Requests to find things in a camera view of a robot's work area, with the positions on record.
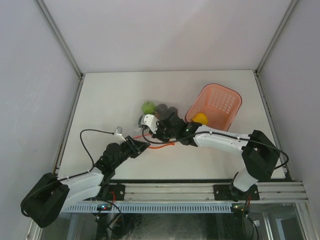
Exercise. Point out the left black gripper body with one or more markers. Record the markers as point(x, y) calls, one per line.
point(126, 150)

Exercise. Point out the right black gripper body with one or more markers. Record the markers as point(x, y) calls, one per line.
point(163, 134)

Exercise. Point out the clear zip top bag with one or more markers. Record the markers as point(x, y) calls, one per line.
point(145, 132)

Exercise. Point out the yellow fake pear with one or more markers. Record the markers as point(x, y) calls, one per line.
point(200, 118)

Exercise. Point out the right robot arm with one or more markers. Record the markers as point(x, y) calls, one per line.
point(268, 153)

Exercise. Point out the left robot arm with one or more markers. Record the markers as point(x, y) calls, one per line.
point(52, 195)

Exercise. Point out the brown fake fruit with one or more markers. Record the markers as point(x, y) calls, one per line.
point(172, 110)

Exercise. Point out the black fake fruit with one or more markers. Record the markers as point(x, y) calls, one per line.
point(162, 108)

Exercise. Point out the light green fake apple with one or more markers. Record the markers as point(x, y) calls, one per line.
point(148, 107)

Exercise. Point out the pink plastic basket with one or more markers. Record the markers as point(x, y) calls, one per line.
point(218, 103)

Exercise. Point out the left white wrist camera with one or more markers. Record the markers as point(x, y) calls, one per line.
point(119, 133)

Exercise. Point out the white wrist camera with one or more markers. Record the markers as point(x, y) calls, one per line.
point(119, 133)
point(150, 121)

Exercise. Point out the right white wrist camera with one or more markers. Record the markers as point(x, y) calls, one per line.
point(150, 121)

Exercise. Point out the grey slotted cable duct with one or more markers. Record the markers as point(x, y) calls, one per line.
point(149, 208)

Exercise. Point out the aluminium front rail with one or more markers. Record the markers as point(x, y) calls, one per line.
point(266, 192)

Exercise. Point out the right aluminium frame post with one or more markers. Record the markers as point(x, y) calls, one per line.
point(277, 34)

